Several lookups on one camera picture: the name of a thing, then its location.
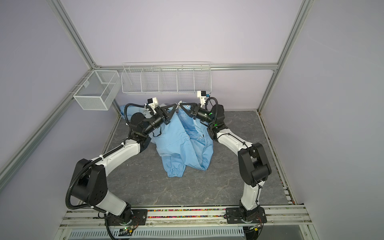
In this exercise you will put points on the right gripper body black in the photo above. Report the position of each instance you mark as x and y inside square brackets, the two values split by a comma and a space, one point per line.
[203, 115]

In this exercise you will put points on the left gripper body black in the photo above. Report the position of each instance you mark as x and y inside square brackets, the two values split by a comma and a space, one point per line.
[157, 120]

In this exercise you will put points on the light blue jacket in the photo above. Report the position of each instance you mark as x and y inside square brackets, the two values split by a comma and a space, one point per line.
[181, 143]

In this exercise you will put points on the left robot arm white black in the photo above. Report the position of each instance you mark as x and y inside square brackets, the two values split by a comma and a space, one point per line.
[89, 188]

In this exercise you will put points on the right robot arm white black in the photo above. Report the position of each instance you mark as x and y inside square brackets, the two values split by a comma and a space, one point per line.
[253, 162]

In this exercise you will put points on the white mesh box basket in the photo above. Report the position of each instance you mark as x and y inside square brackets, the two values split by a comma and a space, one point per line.
[99, 90]

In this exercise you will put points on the small green circuit board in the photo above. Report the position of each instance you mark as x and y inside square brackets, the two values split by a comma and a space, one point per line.
[125, 232]

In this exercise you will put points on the white vent grille strip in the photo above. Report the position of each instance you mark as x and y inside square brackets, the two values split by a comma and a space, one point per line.
[161, 233]

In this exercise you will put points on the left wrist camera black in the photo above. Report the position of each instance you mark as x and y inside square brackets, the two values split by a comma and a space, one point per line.
[152, 104]

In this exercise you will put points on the white wire shelf basket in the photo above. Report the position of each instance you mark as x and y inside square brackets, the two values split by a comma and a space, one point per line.
[166, 77]

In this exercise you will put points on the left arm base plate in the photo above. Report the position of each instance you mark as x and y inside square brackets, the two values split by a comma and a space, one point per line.
[132, 217]

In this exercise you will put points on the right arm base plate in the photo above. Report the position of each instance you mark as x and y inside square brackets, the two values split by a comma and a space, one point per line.
[240, 215]

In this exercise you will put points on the aluminium mounting rail front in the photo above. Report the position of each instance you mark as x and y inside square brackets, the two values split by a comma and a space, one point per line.
[216, 216]

